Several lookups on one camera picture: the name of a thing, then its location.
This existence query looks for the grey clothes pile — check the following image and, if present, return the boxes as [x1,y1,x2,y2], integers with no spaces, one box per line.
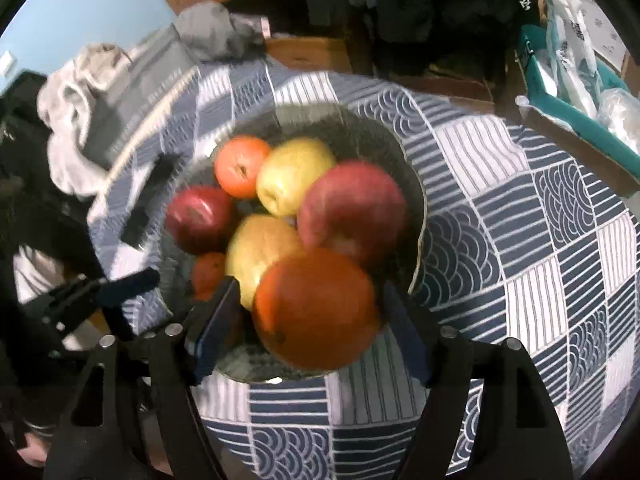
[174,0,271,62]

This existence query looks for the brown cardboard box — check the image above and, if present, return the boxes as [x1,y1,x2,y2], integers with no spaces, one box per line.
[514,94,640,198]

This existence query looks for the beige towel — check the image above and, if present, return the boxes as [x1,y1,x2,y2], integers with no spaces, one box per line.
[37,44,130,200]

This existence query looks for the medium orange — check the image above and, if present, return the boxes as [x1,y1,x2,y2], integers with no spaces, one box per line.
[214,136,271,200]

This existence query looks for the blue white patterned tablecloth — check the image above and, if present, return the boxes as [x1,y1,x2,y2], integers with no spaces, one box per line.
[88,61,639,479]

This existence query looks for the white rice bag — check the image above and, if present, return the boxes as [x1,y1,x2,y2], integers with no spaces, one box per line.
[546,0,602,119]

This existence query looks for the large orange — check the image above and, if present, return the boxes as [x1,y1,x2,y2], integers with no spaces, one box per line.
[252,248,384,372]

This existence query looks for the yellow-green pear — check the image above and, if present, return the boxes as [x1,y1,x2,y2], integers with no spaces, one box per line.
[226,214,303,311]
[256,138,336,217]

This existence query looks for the black hanging coat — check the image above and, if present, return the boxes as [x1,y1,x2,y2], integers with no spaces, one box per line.
[307,0,525,80]

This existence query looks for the teal storage box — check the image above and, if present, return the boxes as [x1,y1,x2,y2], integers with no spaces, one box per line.
[518,25,639,181]

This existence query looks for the small tangerine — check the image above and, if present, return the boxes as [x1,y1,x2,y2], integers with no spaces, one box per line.
[191,252,226,300]

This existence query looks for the red apple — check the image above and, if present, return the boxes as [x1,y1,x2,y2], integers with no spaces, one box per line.
[165,185,239,255]
[296,159,408,266]

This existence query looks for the wooden drawer box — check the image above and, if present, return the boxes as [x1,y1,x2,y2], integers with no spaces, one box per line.
[266,37,352,74]

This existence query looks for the grey tote bag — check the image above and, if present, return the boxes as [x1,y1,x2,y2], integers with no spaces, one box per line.
[81,26,195,170]

